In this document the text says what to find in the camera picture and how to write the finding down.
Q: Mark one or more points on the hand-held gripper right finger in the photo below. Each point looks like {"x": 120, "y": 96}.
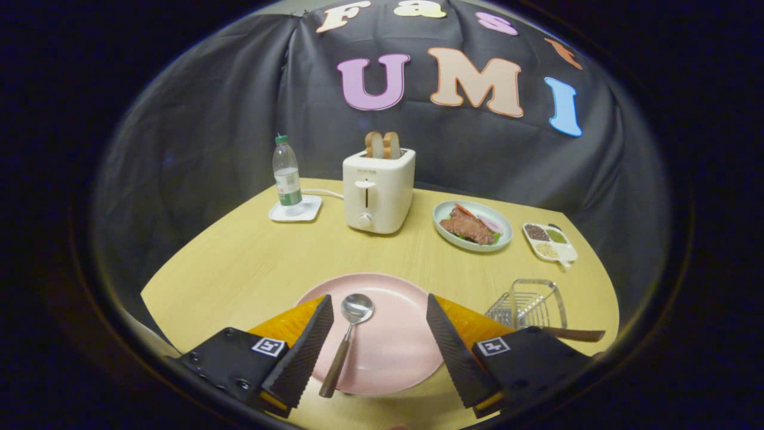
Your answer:
{"x": 456, "y": 358}

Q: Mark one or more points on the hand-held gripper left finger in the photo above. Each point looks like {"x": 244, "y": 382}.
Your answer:
{"x": 304, "y": 358}

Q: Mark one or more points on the large pink round plate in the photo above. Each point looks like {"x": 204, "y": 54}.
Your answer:
{"x": 388, "y": 346}

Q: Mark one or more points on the brown meat steak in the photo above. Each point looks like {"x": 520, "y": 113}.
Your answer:
{"x": 468, "y": 229}

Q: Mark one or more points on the pink ham slice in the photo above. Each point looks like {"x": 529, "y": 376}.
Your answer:
{"x": 492, "y": 225}

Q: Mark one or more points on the white divided seasoning dish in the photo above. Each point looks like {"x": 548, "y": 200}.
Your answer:
{"x": 546, "y": 245}

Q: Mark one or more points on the white square coaster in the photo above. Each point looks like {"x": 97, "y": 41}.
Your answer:
{"x": 308, "y": 212}

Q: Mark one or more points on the red tomato slice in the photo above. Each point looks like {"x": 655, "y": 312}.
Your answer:
{"x": 464, "y": 210}

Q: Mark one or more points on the pale green oval plate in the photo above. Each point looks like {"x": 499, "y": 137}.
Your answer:
{"x": 443, "y": 210}

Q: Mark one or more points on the cream white toaster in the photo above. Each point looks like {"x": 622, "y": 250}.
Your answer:
{"x": 385, "y": 191}

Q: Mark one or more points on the clear plastic water bottle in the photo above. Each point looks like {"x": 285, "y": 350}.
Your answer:
{"x": 287, "y": 176}

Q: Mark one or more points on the toasted bread slice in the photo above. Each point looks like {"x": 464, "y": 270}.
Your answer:
{"x": 392, "y": 145}
{"x": 374, "y": 145}

